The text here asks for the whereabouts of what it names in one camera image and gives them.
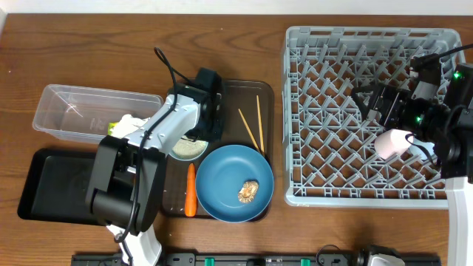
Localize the wooden chopstick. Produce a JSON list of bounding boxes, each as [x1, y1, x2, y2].
[[238, 109, 261, 153], [256, 95, 265, 156]]

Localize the dark brown serving tray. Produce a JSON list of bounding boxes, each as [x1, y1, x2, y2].
[[160, 80, 274, 218]]

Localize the orange carrot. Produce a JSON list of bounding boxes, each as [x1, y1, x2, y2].
[[184, 163, 197, 217]]

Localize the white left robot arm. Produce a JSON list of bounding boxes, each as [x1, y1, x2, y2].
[[85, 68, 225, 265]]

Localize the black plastic bin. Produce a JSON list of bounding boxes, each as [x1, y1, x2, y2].
[[17, 149, 99, 225]]

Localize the yellow foil snack wrapper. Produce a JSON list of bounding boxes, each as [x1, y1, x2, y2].
[[107, 122, 118, 135]]

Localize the light blue rice bowl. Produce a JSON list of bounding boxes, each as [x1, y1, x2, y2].
[[169, 136, 208, 161]]

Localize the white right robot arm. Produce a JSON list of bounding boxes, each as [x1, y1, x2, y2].
[[351, 54, 472, 265]]

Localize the white paper napkin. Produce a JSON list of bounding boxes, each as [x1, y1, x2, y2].
[[110, 114, 149, 138]]

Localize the crumpled brown food scrap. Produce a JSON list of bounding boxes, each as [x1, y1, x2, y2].
[[238, 180, 259, 204]]

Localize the grey dishwasher rack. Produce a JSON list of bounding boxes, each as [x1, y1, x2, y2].
[[282, 26, 465, 209]]

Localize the wooden chopstick left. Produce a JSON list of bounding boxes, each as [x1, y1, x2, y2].
[[238, 109, 261, 153]]

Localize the light blue plastic cup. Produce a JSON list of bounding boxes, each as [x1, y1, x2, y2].
[[409, 139, 435, 160]]

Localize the wooden chopstick right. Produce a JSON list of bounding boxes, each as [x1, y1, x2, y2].
[[256, 95, 265, 156]]

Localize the pink plastic cup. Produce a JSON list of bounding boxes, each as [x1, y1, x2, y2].
[[374, 129, 414, 160]]

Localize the clear plastic bin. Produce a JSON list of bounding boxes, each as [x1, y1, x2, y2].
[[33, 84, 163, 144]]

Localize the blue plate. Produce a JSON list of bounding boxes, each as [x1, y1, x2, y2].
[[196, 145, 274, 223]]

